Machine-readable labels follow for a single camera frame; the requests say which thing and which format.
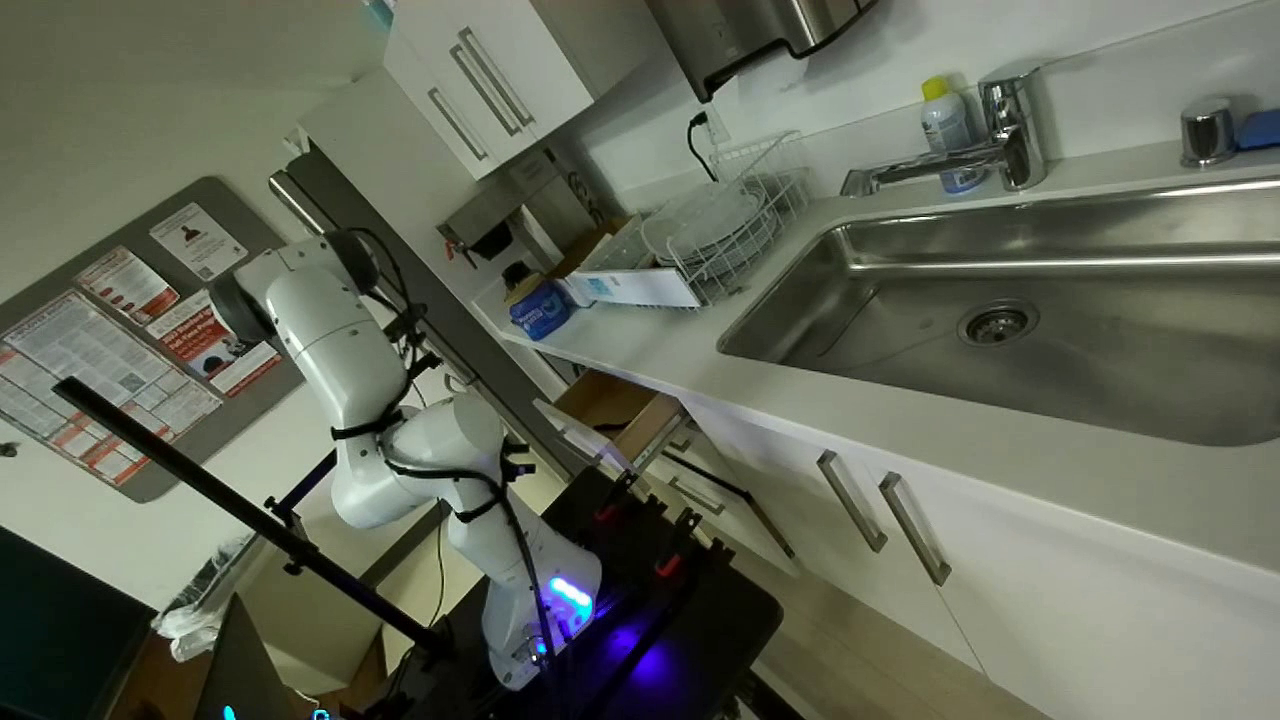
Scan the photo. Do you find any wooden drawer with white face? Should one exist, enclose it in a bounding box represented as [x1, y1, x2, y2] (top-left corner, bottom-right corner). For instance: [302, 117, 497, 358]
[549, 369, 694, 473]

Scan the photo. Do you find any blue and white box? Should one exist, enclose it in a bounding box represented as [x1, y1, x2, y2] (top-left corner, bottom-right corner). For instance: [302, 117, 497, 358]
[507, 279, 584, 347]

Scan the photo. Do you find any small brown cardboard box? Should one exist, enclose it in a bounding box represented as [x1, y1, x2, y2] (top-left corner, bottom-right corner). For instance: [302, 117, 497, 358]
[551, 221, 648, 287]

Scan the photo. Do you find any dark grey tall panel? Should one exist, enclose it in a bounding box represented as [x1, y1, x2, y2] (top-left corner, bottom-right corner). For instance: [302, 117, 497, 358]
[269, 141, 598, 478]

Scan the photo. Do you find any black clamp with red grip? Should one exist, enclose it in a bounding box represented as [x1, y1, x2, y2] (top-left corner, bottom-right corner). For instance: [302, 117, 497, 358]
[643, 545, 695, 593]
[576, 493, 638, 535]

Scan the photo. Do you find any stack of white plates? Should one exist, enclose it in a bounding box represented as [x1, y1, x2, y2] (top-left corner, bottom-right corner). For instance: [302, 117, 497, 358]
[680, 183, 794, 295]

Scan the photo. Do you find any white countertop appliance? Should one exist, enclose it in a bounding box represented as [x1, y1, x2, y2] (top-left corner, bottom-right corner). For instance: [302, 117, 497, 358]
[438, 178, 576, 302]

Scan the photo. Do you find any black robot cart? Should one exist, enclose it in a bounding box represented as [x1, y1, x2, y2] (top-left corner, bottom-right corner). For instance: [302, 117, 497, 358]
[385, 458, 794, 720]

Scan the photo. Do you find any steel paper towel dispenser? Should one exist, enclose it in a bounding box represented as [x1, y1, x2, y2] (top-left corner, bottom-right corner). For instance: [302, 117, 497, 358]
[642, 0, 883, 108]

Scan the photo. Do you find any soap bottle with yellow cap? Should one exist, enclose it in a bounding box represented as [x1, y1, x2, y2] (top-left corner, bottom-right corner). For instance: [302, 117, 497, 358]
[918, 72, 989, 196]

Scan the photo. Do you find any large brown cardboard box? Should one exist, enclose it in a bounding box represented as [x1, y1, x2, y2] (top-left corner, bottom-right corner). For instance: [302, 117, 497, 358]
[244, 532, 444, 705]

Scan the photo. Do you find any stainless steel sink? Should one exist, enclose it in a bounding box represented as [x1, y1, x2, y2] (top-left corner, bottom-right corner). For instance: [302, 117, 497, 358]
[712, 178, 1280, 454]

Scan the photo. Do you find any chrome faucet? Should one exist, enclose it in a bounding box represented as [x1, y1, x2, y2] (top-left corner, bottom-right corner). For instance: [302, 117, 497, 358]
[835, 70, 1057, 199]

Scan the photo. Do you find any white counter cabinet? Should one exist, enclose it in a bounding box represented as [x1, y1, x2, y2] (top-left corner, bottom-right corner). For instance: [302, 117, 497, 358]
[531, 377, 1280, 720]

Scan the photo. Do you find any long black tripod pole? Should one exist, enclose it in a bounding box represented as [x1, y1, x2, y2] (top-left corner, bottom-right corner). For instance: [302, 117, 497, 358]
[47, 377, 448, 650]

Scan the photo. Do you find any white crumpled cloth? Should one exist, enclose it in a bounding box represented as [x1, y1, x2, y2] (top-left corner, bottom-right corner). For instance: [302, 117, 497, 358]
[150, 571, 236, 670]

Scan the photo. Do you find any grey notice board with posters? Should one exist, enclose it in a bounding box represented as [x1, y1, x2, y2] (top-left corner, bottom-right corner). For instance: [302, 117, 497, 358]
[0, 172, 326, 507]

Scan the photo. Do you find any small steel cup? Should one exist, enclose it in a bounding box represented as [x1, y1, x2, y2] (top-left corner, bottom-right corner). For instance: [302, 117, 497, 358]
[1176, 94, 1242, 172]

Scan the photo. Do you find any black monitor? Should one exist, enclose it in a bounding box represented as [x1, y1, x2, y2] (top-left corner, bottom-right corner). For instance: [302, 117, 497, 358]
[0, 526, 159, 720]

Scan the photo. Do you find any blue sponge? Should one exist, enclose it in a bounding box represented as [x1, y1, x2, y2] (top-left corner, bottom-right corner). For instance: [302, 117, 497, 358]
[1227, 106, 1280, 157]

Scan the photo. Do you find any white wire dish rack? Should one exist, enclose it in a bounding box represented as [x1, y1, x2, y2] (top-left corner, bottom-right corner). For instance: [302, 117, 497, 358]
[632, 130, 820, 311]

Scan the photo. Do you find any small steel drawer handle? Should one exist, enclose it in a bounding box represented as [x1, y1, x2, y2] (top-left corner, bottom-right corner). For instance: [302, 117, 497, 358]
[669, 473, 734, 526]

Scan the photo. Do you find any black power cable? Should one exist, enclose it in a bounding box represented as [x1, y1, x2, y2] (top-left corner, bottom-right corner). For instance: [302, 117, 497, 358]
[680, 108, 734, 191]

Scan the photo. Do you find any steel cabinet door handle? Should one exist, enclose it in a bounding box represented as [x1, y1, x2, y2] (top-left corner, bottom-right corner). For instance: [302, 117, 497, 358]
[874, 467, 958, 590]
[814, 445, 894, 558]

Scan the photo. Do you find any steel wall cabinet handle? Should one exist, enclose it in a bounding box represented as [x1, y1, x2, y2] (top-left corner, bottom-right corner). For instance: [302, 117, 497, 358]
[444, 41, 521, 141]
[455, 24, 539, 133]
[426, 85, 492, 167]

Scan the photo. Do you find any white wall cabinet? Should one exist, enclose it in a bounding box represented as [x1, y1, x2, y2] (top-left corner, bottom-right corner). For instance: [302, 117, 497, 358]
[380, 0, 600, 183]

